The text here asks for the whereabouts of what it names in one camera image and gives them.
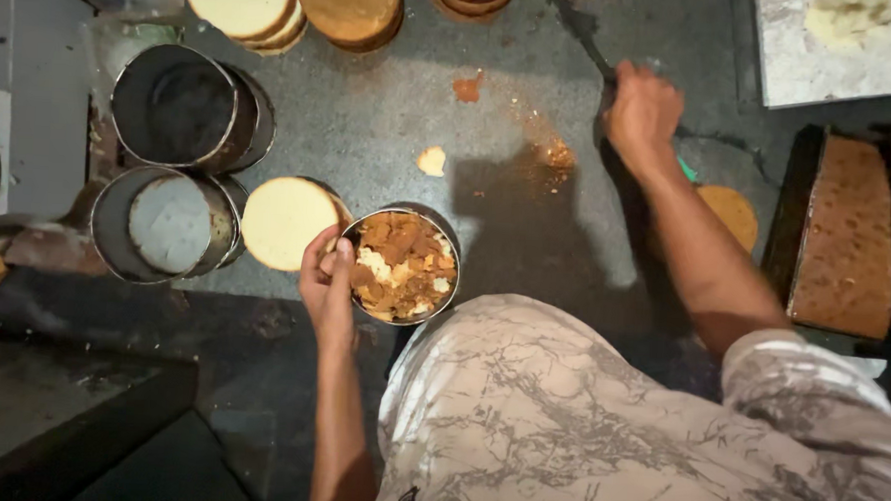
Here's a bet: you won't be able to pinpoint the person's left hand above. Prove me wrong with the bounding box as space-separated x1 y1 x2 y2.
296 224 362 342

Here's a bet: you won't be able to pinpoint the heap of brown cake crumbs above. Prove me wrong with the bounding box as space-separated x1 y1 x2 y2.
527 130 581 178

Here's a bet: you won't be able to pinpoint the brown and white cake scraps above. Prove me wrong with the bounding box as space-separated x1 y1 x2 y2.
346 210 460 326

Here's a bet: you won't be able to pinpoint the person's right hand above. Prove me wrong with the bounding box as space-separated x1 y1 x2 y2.
601 58 687 173

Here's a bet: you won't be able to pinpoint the stack of pale sponge layers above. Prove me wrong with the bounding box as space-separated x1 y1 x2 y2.
181 0 309 59

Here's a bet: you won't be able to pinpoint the empty nested round steel tins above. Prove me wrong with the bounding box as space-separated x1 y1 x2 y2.
108 41 281 179

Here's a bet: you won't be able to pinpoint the rectangular tray with brown cake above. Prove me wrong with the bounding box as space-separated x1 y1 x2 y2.
757 121 891 355

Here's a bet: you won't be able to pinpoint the dark low counter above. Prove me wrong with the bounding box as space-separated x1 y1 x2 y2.
0 335 277 501

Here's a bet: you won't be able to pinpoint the nested steel tins with paper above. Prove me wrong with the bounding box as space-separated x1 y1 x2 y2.
88 163 252 290

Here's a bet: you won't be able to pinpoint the person's white marbled shirt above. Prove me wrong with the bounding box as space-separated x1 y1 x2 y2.
371 287 891 501

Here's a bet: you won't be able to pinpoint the clear plastic bag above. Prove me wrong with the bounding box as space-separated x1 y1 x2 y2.
81 16 188 93

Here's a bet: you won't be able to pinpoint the wide stack of brown cakes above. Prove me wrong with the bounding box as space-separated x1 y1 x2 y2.
294 0 405 56

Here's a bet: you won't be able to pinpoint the pale round sponge cake layer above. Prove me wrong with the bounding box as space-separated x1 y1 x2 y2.
239 173 357 276

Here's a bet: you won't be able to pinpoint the long dark knife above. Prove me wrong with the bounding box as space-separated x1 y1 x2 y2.
546 0 624 90

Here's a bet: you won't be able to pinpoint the thin brown round cake slice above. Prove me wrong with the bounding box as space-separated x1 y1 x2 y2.
692 184 761 255

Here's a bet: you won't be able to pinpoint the round steel tin with scraps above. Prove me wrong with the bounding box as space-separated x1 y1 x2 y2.
335 201 465 330

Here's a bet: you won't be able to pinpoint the floured metal tray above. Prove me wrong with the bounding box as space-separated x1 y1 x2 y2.
747 0 891 115

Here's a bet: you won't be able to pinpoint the small pale cake piece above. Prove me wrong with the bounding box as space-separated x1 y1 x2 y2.
416 145 449 178

